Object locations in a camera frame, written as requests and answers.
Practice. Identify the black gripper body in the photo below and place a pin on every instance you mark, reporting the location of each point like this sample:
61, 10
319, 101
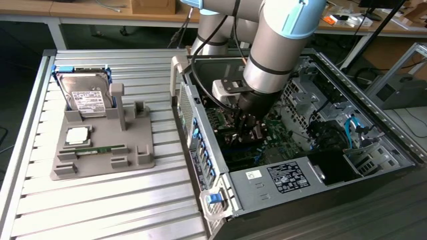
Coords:
255, 105

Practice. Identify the graphics card with fan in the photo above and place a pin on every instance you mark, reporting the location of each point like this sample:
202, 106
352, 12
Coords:
228, 140

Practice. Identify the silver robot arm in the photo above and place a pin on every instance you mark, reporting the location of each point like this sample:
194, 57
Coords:
274, 62

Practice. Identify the green motherboard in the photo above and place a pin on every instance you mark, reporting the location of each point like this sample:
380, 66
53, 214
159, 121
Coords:
283, 135

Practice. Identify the silver chipset heatsink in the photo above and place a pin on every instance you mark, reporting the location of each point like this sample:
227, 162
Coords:
275, 155

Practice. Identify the grey power supply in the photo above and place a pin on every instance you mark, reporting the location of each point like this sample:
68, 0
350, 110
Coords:
254, 190

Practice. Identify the blue case latch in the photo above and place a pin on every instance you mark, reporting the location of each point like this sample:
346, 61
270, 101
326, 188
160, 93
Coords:
214, 198

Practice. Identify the grey metal disk bay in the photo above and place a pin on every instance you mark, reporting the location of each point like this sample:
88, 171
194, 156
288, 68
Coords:
367, 162

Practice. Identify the orange box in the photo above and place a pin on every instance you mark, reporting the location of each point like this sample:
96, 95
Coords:
334, 20

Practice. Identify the black open PC case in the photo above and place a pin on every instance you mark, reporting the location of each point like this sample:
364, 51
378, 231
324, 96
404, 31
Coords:
334, 220

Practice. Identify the grey computer tower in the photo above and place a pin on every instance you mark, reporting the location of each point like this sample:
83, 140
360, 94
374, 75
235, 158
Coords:
400, 92

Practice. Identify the green RAM stick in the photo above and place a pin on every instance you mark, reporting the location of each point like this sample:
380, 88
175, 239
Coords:
96, 149

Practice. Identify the grey parts rack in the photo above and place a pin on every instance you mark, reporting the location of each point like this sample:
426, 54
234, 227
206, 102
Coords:
100, 160

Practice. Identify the white box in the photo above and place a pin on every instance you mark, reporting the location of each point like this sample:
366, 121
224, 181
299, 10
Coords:
362, 22

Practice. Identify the black stand pole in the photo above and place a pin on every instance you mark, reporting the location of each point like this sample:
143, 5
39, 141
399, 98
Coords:
376, 32

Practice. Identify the silver CPU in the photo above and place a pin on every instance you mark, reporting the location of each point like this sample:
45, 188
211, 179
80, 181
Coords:
77, 136

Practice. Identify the silver hard disk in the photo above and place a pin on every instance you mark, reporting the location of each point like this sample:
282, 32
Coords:
83, 87

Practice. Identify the cardboard box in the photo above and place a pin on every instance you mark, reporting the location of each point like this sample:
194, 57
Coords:
151, 6

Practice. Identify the black monitor with stand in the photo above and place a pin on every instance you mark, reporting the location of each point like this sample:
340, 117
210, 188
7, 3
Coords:
374, 15

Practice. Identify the blue disk carrier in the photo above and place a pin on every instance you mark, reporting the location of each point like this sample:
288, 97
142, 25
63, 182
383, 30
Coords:
67, 68

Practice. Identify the brown cardboard piece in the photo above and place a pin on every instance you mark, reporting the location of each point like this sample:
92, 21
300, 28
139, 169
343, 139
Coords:
416, 12

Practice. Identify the long wooden desk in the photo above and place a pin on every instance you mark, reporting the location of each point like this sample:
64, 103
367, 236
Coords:
27, 7

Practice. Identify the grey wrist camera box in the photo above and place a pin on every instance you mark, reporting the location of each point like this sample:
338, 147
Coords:
222, 92

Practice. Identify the aluminium profile frame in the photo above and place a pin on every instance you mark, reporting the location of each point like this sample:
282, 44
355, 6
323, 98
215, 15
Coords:
420, 46

